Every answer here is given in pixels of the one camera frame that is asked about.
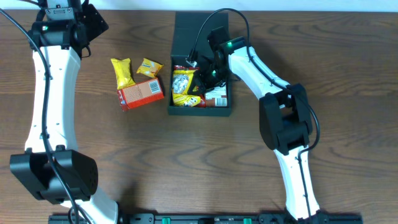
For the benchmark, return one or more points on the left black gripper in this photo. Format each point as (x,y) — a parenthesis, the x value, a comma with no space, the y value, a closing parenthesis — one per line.
(93,20)

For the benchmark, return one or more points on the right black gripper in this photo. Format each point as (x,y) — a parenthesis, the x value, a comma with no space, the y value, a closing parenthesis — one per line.
(197,78)

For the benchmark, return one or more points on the red snack bag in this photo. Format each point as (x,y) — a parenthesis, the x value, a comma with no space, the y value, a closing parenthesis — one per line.
(202,104)

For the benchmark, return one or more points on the brown Pocky box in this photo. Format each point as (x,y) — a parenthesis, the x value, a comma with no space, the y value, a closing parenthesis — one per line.
(217,97)

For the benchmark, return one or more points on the dark green box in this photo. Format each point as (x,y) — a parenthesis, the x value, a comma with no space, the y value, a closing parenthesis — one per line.
(189,27)

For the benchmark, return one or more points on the orange red snack box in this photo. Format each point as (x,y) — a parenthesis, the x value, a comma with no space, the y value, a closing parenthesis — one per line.
(140,94)

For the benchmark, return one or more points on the yellow sunflower seed bag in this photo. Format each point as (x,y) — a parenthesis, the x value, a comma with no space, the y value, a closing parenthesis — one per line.
(181,82)

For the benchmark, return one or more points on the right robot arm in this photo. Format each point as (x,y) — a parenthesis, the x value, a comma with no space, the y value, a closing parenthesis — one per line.
(285,118)

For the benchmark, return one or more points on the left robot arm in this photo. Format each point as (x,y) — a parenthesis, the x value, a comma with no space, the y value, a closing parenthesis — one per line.
(51,167)

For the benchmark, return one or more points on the small yellow cracker packet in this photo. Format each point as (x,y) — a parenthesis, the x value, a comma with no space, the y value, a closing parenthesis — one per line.
(149,68)

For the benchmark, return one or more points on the yellow Julie's sandwich packet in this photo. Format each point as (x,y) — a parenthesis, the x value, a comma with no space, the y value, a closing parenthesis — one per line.
(122,70)

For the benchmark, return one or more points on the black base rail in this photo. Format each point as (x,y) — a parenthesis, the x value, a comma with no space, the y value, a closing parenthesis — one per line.
(263,218)

